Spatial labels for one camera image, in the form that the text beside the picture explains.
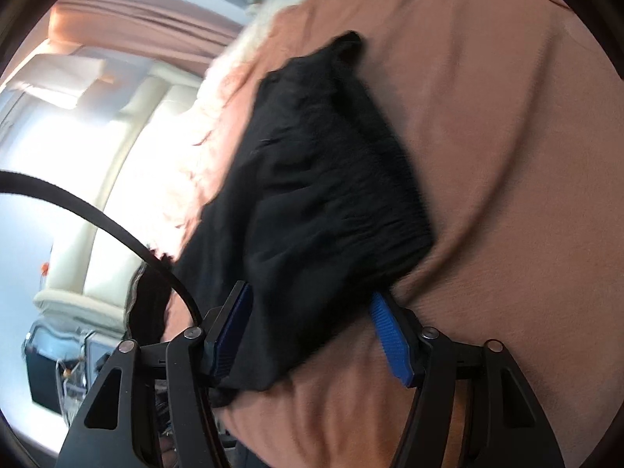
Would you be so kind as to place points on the black pants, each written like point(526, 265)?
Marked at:
point(319, 211)

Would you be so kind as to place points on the pink curtain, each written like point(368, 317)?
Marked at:
point(173, 31)

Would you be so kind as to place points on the cream padded headboard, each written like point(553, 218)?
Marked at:
point(134, 183)

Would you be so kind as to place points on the orange-brown blanket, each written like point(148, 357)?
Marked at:
point(512, 116)

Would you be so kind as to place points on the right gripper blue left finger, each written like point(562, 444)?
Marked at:
point(224, 335)

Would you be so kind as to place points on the white bed sheet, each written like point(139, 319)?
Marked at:
point(265, 5)

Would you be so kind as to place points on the grey blue nightstand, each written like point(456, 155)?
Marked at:
point(63, 361)

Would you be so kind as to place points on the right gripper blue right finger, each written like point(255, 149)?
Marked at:
point(398, 330)

